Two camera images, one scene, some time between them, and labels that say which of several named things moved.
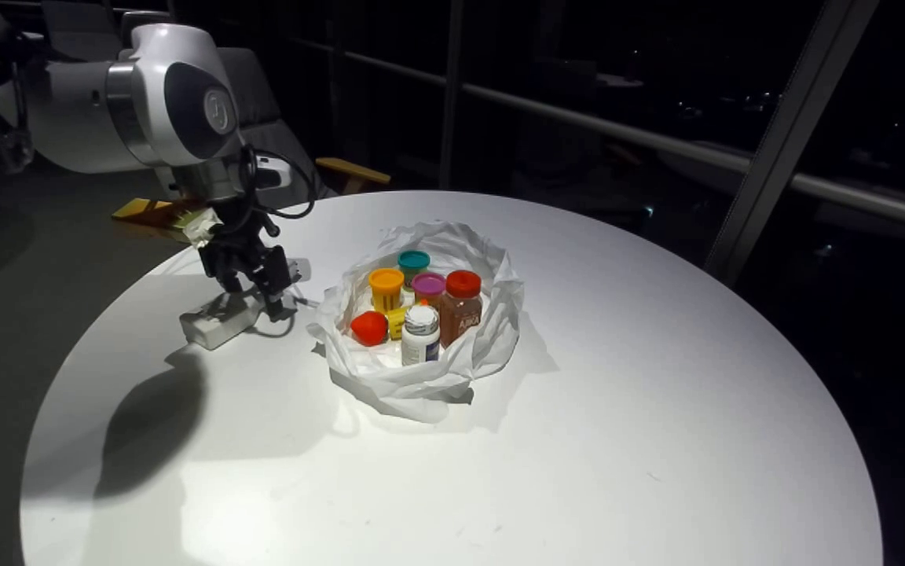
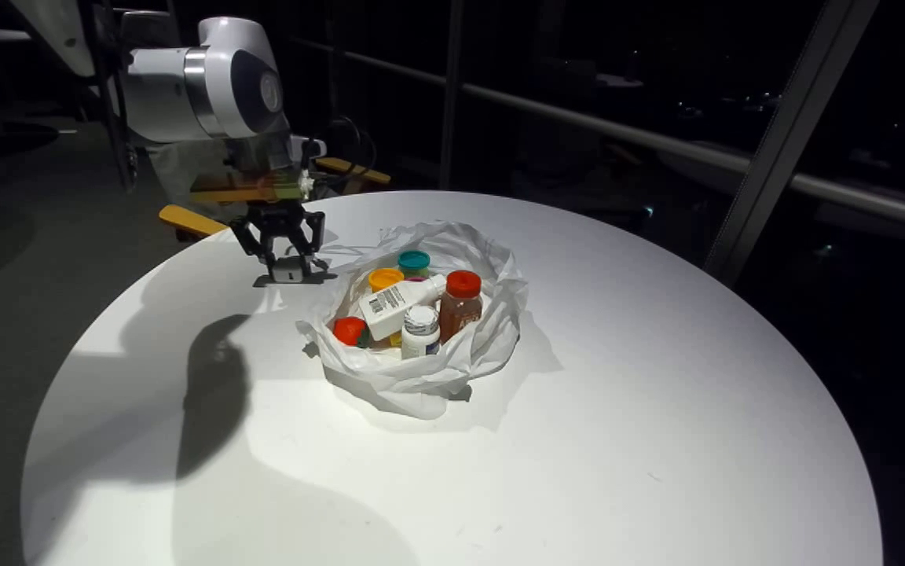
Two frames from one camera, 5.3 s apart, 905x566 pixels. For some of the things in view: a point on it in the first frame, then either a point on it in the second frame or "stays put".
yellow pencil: x=356 y=167 → x=190 y=217
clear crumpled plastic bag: x=377 y=374 stays put
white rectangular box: x=212 y=324 → x=383 y=309
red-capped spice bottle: x=459 y=305 stays put
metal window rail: x=848 y=188 stays put
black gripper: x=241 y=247 → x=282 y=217
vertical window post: x=790 y=137 stays put
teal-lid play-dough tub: x=413 y=261 stays put
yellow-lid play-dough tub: x=383 y=288 stays put
